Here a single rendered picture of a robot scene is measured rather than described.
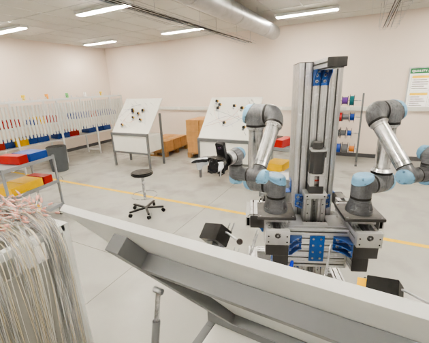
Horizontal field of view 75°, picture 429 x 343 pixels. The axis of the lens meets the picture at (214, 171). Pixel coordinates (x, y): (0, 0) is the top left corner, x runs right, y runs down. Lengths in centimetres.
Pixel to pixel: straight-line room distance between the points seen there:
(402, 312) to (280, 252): 138
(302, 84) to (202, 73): 744
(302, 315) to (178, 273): 26
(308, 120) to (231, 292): 139
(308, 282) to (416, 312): 12
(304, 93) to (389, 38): 628
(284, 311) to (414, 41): 768
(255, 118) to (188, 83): 778
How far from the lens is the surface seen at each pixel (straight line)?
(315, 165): 180
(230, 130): 575
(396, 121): 184
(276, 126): 158
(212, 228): 66
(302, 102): 181
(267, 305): 58
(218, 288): 61
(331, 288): 43
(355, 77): 795
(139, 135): 699
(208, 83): 902
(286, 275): 44
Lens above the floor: 193
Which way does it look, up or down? 17 degrees down
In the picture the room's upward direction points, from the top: 2 degrees counter-clockwise
